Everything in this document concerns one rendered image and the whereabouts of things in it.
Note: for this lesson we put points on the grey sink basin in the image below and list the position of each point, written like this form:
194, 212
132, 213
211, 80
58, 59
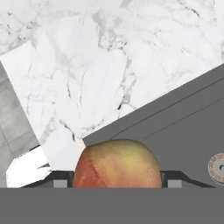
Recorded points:
186, 122

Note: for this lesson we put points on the round metal sink drain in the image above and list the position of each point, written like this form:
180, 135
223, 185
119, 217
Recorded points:
217, 169

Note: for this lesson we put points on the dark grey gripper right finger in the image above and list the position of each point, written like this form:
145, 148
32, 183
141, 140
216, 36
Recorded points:
175, 175

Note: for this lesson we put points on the red and yellow peach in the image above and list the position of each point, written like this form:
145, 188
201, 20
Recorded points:
116, 164

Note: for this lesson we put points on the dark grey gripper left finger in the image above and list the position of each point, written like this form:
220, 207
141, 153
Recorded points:
59, 176

